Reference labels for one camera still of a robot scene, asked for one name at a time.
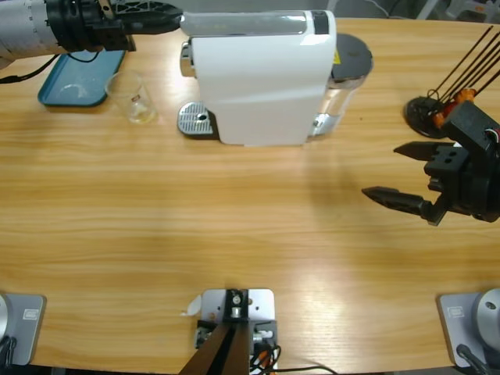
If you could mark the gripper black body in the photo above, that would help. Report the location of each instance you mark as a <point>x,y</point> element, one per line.
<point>480,187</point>
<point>70,23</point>

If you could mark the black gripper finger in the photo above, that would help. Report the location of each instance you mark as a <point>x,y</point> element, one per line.
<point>449,161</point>
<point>113,37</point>
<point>398,201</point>
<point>144,8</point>

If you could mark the orange coffee capsule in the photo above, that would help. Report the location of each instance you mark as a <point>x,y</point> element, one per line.
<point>467,93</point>
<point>438,120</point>

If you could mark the clear drinking glass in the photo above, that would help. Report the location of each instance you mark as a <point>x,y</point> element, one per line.
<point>136,113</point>

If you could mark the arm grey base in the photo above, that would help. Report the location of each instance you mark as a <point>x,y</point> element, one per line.
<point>461,324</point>
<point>27,324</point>

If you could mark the red coffee capsule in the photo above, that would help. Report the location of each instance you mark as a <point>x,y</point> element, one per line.
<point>449,108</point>

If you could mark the white capsule coffee machine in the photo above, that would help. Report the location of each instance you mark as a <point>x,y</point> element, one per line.
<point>254,90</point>

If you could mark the black capsule holder with rods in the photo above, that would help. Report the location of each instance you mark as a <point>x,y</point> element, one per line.
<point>420,113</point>

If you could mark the teal plastic tray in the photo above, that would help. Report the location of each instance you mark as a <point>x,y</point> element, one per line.
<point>78,90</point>

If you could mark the clear water tank black lid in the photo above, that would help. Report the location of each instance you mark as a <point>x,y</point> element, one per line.
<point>351,54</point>

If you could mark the white tape tab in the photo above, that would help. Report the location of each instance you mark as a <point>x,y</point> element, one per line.
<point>193,306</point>

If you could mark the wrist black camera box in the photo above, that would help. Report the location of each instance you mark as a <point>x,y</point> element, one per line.
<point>468,122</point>

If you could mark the white metal frame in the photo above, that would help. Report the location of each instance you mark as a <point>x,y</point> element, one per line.
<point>426,9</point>

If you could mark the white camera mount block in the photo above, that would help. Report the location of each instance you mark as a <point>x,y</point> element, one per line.
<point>261,304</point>

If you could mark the dark camera post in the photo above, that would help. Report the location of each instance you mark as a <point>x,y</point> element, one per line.
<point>222,351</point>

